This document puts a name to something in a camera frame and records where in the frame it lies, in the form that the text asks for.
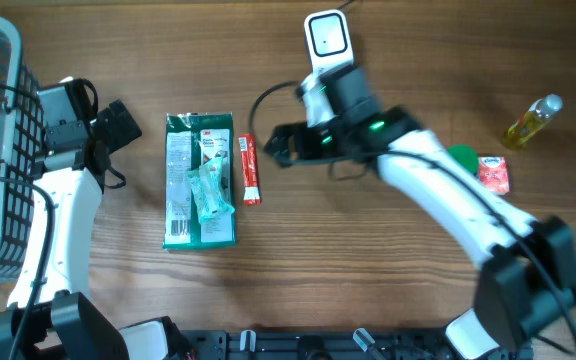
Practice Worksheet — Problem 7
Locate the black mounting rail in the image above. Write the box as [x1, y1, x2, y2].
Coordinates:
[171, 328, 456, 360]

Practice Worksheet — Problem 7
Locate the red stick packet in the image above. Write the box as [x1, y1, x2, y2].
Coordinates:
[238, 133, 262, 206]

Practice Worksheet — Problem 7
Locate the yellow drink bottle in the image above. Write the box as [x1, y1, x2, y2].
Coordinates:
[502, 94, 563, 150]

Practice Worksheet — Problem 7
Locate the green glove packet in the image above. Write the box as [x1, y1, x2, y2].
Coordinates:
[162, 113, 236, 251]

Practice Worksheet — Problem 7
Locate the grey plastic shopping basket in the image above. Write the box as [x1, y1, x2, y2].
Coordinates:
[0, 14, 49, 287]

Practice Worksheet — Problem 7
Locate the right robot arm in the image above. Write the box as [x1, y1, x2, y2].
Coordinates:
[264, 65, 576, 359]

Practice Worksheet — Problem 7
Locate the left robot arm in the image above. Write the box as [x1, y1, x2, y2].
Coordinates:
[0, 98, 193, 359]

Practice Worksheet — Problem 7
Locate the teal candy wrapper packet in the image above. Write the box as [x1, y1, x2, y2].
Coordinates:
[185, 157, 235, 224]

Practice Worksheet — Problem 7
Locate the pink tissue box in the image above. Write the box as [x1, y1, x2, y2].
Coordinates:
[478, 156, 510, 195]

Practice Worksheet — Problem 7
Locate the green lidded white jar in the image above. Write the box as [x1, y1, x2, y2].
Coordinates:
[448, 144, 479, 176]

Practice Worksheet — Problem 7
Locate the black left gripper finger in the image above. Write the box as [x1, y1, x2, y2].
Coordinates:
[102, 99, 128, 135]
[107, 111, 142, 154]

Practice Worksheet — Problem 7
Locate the white barcode scanner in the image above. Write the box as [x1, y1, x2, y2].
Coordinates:
[304, 9, 354, 75]

